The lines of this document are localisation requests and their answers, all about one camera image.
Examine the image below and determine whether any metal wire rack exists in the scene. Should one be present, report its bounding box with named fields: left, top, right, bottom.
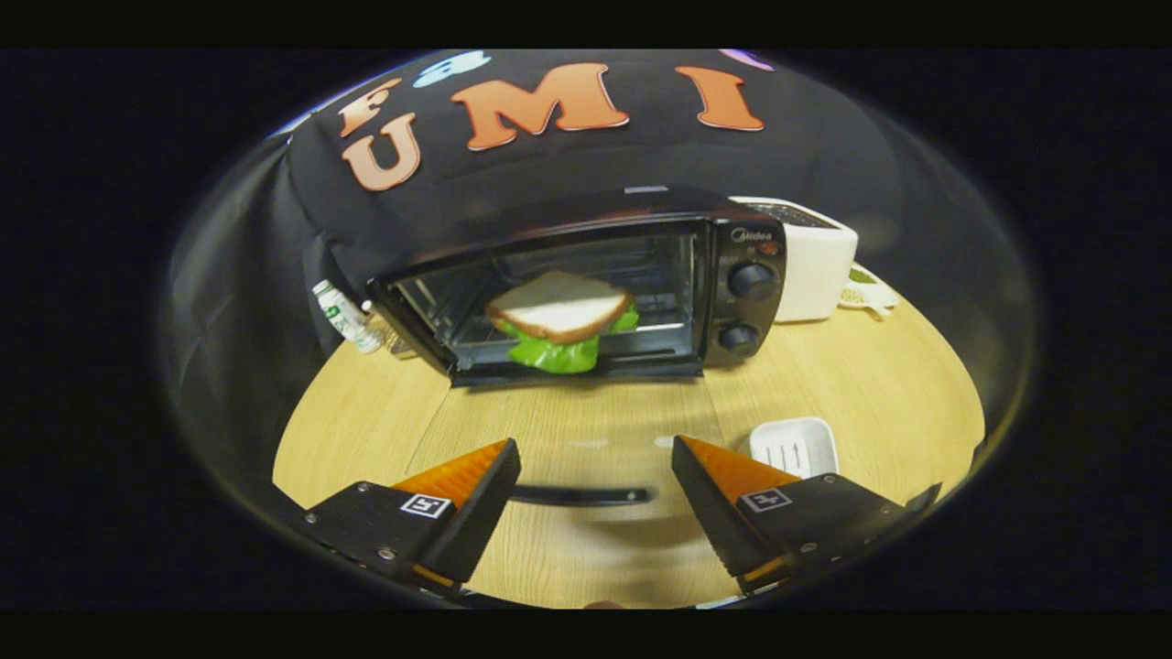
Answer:
left=364, top=309, right=415, bottom=356

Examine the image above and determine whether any small white and green dish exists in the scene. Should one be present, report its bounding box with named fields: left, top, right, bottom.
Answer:
left=837, top=265, right=900, bottom=319

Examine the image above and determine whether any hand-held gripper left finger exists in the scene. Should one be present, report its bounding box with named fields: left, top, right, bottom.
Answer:
left=295, top=438, right=523, bottom=598

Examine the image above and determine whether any white toaster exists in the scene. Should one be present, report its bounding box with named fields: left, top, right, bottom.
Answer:
left=731, top=196, right=860, bottom=324

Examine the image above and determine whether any white bottle with green label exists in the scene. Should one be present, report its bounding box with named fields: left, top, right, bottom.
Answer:
left=311, top=279, right=383, bottom=355

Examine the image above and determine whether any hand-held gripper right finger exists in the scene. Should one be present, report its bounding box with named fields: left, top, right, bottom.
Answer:
left=671, top=435, right=909, bottom=595

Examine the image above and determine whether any white bread lettuce sandwich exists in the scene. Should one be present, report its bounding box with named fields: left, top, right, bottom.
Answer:
left=484, top=270, right=641, bottom=375

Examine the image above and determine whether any white rectangular tray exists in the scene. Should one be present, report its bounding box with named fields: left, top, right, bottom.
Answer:
left=748, top=416, right=840, bottom=481

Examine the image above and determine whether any black toaster oven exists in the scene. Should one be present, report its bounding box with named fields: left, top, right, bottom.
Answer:
left=366, top=186, right=788, bottom=509

